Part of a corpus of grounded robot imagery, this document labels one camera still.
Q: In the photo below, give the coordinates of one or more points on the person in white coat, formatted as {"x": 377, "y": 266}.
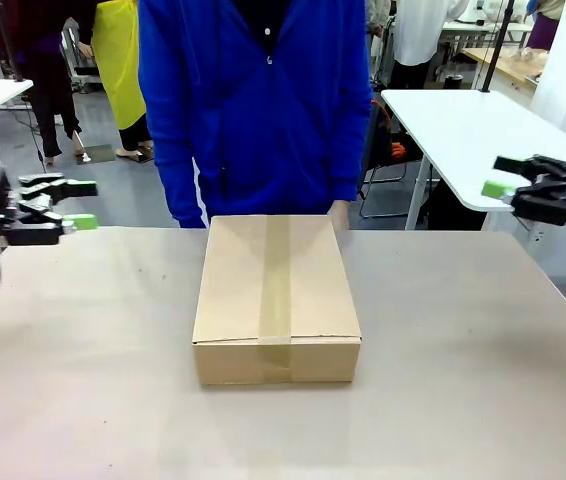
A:
{"x": 415, "y": 35}

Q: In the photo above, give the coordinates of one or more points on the clear packing tape strip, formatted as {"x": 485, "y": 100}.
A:
{"x": 275, "y": 280}

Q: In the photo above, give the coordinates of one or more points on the wooden workbench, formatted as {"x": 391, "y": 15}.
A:
{"x": 510, "y": 65}

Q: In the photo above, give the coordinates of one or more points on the brown cardboard box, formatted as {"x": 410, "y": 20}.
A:
{"x": 273, "y": 300}

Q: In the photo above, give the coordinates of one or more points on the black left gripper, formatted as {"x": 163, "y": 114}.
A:
{"x": 30, "y": 234}

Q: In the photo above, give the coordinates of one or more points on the person's left forearm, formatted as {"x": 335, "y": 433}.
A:
{"x": 345, "y": 155}

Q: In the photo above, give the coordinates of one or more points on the person's right forearm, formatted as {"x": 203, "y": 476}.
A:
{"x": 180, "y": 190}

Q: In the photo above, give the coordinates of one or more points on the black cylinder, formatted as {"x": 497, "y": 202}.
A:
{"x": 454, "y": 81}

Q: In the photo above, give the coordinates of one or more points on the white metal cart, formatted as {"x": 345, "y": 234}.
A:
{"x": 80, "y": 60}

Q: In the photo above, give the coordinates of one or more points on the black tripod pole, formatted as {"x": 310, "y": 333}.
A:
{"x": 9, "y": 40}

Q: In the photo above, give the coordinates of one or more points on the person in yellow apron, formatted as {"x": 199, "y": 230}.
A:
{"x": 118, "y": 65}

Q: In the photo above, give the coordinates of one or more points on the large white side table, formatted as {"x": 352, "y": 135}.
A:
{"x": 468, "y": 135}

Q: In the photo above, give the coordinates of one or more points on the black stand pole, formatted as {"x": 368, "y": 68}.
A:
{"x": 494, "y": 45}

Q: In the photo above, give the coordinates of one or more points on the white background desk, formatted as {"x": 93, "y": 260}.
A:
{"x": 468, "y": 27}

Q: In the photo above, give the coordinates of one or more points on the grey floor plate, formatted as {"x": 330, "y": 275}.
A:
{"x": 98, "y": 153}

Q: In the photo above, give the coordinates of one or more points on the person in dark clothes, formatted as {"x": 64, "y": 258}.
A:
{"x": 50, "y": 75}

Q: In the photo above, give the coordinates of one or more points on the person in blue jacket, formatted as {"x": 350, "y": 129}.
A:
{"x": 263, "y": 125}

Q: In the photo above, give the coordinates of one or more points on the person's left hand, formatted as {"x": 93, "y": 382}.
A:
{"x": 339, "y": 214}

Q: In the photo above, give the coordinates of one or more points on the black chair with orange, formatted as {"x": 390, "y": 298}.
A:
{"x": 388, "y": 145}

